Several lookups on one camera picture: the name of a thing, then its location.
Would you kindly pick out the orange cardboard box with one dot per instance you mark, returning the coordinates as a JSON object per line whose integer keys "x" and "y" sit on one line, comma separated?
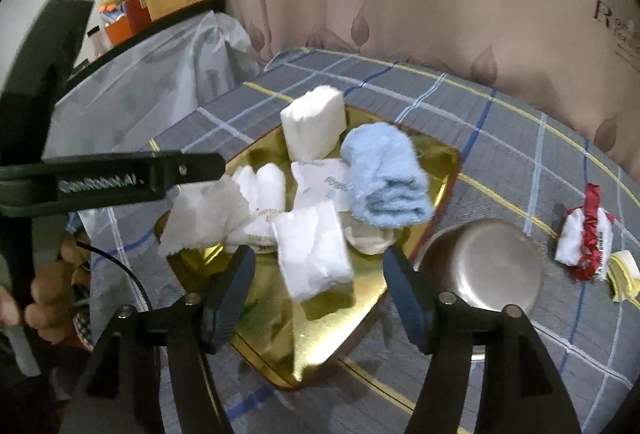
{"x": 175, "y": 4}

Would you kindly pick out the gold tray with red sides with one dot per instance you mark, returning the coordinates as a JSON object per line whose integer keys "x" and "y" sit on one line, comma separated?
{"x": 320, "y": 339}

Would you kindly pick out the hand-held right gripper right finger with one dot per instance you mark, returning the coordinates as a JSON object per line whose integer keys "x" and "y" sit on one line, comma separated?
{"x": 410, "y": 309}

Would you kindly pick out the light blue fluffy towel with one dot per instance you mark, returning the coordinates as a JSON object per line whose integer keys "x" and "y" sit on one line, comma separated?
{"x": 385, "y": 184}

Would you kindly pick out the crinkly white tissue pack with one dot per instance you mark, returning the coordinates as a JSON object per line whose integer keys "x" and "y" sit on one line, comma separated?
{"x": 312, "y": 249}

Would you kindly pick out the stainless steel bowl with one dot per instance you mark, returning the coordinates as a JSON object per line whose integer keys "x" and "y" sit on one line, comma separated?
{"x": 480, "y": 269}

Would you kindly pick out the small white tissue pack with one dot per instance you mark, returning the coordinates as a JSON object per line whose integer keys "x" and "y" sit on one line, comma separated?
{"x": 255, "y": 231}
{"x": 272, "y": 189}
{"x": 247, "y": 189}

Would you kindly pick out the beige leaf printed curtain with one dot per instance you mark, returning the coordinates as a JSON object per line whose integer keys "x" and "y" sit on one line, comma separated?
{"x": 450, "y": 14}

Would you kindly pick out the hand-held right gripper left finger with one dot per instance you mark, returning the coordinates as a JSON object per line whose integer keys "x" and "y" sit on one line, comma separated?
{"x": 232, "y": 304}

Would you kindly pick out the clear plastic cover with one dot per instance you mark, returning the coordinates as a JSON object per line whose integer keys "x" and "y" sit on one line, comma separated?
{"x": 150, "y": 79}

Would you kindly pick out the person's left hand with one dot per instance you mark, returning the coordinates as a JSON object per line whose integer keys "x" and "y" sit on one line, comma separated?
{"x": 55, "y": 304}

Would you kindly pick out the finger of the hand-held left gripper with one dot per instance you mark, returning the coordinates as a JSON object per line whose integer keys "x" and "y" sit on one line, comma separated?
{"x": 125, "y": 179}

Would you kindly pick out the white floral printed tissue pack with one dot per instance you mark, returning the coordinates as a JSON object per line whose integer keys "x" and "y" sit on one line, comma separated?
{"x": 315, "y": 184}

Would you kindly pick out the white tissue sheet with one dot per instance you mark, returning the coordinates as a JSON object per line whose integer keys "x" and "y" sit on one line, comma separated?
{"x": 200, "y": 214}

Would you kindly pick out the yellow and white cloth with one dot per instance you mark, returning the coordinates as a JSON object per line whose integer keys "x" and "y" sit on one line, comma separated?
{"x": 622, "y": 274}

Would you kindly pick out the red and white packet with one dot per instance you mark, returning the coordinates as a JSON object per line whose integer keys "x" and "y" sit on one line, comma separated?
{"x": 585, "y": 239}

